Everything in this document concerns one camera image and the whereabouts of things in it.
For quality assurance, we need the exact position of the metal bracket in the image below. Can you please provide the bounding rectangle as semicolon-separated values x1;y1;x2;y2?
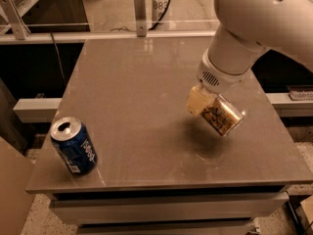
0;0;29;40
133;0;148;37

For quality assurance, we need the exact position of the orange soda can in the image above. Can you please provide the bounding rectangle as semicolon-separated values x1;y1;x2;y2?
201;95;244;136

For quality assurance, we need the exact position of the white post with black cable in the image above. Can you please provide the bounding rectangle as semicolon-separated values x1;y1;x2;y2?
150;0;171;30

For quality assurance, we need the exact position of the cardboard box corner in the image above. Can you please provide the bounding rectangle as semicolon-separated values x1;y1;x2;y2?
296;195;313;235

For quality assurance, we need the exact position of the middle metal bracket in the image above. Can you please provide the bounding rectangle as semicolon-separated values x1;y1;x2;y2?
133;0;148;37

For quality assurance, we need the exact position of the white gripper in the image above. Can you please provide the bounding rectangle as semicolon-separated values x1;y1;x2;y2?
187;48;251;117

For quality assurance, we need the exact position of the left metal bracket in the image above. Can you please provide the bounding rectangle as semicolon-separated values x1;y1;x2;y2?
0;0;29;40

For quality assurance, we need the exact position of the brown panel at left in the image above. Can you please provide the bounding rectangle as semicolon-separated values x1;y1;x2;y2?
0;138;34;235

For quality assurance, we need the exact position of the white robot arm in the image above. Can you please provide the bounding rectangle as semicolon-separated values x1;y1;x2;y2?
187;0;313;117

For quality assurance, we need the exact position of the grey table with drawers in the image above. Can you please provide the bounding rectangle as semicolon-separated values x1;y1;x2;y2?
26;37;312;235

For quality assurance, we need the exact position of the blue Pepsi can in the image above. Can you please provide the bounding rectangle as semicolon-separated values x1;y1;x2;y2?
50;117;97;174

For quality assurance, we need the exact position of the metal rail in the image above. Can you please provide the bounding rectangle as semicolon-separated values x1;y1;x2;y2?
0;30;215;45

